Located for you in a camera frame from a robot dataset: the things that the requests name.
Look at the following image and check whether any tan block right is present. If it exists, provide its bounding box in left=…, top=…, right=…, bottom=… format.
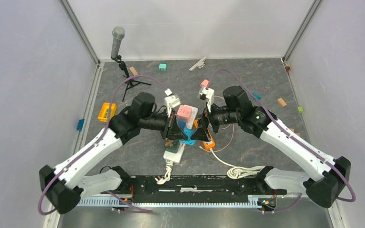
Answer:
left=277, top=98, right=287, bottom=107

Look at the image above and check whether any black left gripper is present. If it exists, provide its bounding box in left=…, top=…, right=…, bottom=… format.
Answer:
left=139, top=108, right=188, bottom=141

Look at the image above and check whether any small pink charger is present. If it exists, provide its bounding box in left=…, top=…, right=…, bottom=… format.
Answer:
left=200, top=79, right=209, bottom=88

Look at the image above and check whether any teal cube block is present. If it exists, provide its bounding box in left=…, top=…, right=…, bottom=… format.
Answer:
left=158, top=63, right=167, bottom=71

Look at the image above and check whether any pink cube socket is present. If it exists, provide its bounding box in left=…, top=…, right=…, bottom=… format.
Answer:
left=177, top=105, right=192, bottom=123

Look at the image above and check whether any coiled white cable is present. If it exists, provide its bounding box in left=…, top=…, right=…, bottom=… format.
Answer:
left=210, top=148, right=267, bottom=180

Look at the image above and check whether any tan wooden block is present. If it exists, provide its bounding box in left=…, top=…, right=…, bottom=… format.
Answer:
left=129, top=66, right=139, bottom=76

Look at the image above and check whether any green small block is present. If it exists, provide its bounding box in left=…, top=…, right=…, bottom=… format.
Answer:
left=298, top=106, right=304, bottom=114

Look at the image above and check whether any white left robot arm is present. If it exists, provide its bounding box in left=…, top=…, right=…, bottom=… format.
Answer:
left=38, top=92, right=188, bottom=215

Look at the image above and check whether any light blue adapter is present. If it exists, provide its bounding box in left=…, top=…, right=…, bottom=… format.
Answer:
left=180, top=128, right=196, bottom=145

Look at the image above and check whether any yellow toy crate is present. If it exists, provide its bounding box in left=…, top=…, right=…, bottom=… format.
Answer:
left=97, top=103, right=117, bottom=122

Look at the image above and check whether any blue cube socket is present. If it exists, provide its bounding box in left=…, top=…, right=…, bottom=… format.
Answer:
left=177, top=121, right=186, bottom=129

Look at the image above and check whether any orange power strip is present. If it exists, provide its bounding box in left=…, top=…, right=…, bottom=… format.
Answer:
left=193, top=120, right=216, bottom=151

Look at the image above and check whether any wooden blocks pair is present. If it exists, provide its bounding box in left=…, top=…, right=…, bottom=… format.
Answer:
left=289, top=128, right=301, bottom=137

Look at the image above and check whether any white plastic bracket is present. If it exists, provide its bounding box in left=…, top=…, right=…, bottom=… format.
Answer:
left=189, top=56, right=207, bottom=72

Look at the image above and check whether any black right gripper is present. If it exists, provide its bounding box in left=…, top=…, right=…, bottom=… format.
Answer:
left=190, top=99, right=240, bottom=142

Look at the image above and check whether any white strip plug cable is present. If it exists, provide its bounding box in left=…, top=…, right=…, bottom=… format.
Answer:
left=155, top=160, right=173, bottom=185

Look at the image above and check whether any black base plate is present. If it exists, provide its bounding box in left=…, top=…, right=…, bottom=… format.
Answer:
left=112, top=175, right=287, bottom=203

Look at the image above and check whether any black tripod mic stand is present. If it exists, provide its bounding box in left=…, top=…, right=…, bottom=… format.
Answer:
left=111, top=55, right=152, bottom=102

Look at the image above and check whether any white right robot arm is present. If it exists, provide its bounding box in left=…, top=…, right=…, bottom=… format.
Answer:
left=191, top=85, right=351, bottom=208

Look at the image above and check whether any blue clip on rail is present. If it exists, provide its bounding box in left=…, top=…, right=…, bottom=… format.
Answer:
left=77, top=119, right=85, bottom=132

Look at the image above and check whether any grey microphone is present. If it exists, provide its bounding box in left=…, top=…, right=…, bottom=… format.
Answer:
left=110, top=26, right=125, bottom=59

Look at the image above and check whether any teal triangle block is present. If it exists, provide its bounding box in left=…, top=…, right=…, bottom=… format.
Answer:
left=253, top=93, right=261, bottom=100

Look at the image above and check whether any dark green socket cube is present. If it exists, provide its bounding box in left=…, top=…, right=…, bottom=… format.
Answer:
left=165, top=140, right=180, bottom=150

